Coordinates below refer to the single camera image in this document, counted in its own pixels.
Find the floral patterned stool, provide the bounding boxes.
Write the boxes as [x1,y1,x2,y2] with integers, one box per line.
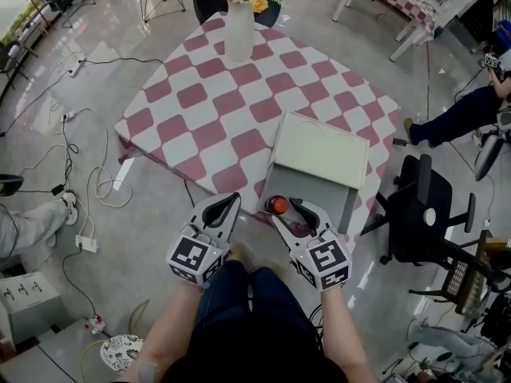
[99,333,145,377]

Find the pink checkered tablecloth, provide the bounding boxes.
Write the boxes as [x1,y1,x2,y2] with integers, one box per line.
[113,11,402,243]

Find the white hinged box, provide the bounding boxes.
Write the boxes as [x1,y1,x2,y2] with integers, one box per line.
[263,109,371,235]

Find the person's legs in jeans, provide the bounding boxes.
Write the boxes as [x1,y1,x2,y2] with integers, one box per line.
[190,259,321,362]

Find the small red-capped bottle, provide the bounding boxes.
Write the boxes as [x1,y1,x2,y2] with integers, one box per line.
[266,195,311,235]

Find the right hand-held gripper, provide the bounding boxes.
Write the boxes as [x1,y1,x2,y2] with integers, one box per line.
[270,196,355,294]

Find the person's tan shoe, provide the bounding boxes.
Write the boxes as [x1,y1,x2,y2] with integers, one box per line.
[228,242,257,274]

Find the white vase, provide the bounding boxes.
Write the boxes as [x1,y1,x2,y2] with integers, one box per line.
[224,0,257,63]

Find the person's left forearm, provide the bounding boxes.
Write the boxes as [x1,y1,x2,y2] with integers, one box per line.
[134,280,205,383]

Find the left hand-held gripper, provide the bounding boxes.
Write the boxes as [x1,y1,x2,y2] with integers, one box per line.
[165,191,243,290]

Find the white coiled cable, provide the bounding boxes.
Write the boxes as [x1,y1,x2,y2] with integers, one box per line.
[77,164,133,241]

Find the white storage box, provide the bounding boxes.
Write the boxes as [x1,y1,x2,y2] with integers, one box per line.
[0,270,67,353]

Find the person's right forearm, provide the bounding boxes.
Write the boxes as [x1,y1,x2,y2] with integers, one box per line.
[318,284,369,383]

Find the yellow-green cable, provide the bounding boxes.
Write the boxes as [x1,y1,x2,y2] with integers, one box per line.
[77,298,152,374]

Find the long black cable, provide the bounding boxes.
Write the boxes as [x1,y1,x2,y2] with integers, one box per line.
[0,55,165,137]

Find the black round chair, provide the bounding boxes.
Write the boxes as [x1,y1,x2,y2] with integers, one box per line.
[191,0,285,30]

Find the pale denim cloth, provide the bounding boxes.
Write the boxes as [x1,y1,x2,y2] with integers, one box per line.
[406,316,502,371]

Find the black office chair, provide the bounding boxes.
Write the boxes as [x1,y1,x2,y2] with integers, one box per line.
[360,152,479,267]

